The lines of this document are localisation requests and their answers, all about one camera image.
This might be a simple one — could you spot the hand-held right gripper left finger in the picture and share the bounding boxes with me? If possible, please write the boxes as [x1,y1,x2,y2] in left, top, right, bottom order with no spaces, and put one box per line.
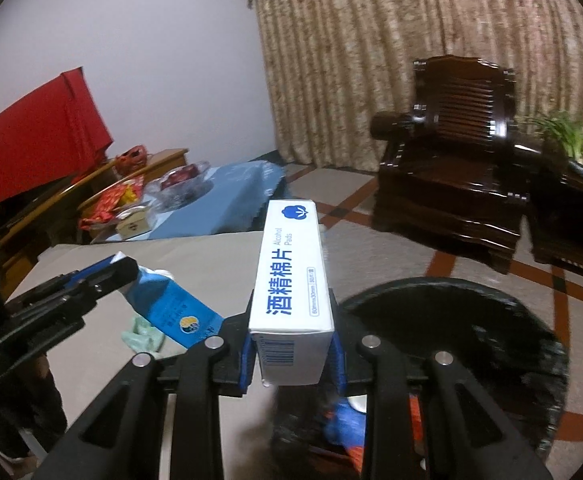
[36,305,255,480]

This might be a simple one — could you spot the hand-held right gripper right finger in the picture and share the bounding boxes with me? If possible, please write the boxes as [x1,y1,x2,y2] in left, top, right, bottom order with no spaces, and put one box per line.
[327,290,557,480]

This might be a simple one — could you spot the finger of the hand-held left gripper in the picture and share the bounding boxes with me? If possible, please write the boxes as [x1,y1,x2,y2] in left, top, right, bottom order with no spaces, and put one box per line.
[4,256,122,318]
[0,257,140,381]

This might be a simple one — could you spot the white and blue box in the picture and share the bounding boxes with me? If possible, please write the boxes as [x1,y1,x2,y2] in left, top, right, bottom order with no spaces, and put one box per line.
[248,199,335,387]

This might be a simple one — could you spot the bin with black bag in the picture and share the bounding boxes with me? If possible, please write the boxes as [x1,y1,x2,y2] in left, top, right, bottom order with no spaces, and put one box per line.
[272,277,569,480]

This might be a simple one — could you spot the small beige box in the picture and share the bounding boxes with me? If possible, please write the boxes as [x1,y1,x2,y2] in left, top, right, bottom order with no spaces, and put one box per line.
[116,207,152,240]

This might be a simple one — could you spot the blue wrapper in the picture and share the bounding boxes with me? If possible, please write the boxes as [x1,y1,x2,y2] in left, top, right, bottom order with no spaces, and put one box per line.
[324,400,367,448]

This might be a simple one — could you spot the red snack packet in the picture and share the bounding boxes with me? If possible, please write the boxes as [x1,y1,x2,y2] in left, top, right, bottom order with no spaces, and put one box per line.
[79,180,145,231]

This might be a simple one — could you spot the green crumpled tissue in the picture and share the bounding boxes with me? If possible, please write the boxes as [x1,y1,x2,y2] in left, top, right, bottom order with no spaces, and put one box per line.
[122,315,165,353]

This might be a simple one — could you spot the clear plastic bag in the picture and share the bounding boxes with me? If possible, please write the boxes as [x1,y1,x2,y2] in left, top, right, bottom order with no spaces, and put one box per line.
[146,161,215,211]

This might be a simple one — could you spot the red basket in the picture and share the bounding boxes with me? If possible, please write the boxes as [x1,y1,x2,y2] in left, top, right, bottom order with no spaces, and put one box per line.
[116,145,148,168]

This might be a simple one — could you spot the wooden television cabinet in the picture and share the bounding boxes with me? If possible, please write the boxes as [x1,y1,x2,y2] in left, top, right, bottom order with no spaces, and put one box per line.
[0,148,190,286]

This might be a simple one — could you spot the blue cloth covered table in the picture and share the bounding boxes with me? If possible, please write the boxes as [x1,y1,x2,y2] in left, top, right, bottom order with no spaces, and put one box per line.
[89,160,287,243]

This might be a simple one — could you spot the person's dark clothing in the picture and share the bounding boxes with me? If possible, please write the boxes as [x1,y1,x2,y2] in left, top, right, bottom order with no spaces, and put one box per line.
[0,355,67,461]

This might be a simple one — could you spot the red cloth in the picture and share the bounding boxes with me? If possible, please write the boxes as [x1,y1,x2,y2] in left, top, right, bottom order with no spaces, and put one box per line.
[0,66,115,203]

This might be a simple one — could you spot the dark wooden armchair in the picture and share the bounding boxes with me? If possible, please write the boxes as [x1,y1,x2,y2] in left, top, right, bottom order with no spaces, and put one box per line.
[370,56,532,273]

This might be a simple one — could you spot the dark wooden side table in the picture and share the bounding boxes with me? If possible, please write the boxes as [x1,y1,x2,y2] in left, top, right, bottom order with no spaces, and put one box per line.
[529,160,583,308]

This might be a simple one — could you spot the green potted plant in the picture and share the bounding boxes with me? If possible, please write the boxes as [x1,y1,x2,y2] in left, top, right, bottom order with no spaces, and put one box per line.
[519,112,583,183]

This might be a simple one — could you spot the beige patterned curtain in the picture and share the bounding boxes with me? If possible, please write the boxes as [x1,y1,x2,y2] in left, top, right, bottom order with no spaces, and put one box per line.
[240,0,583,171]

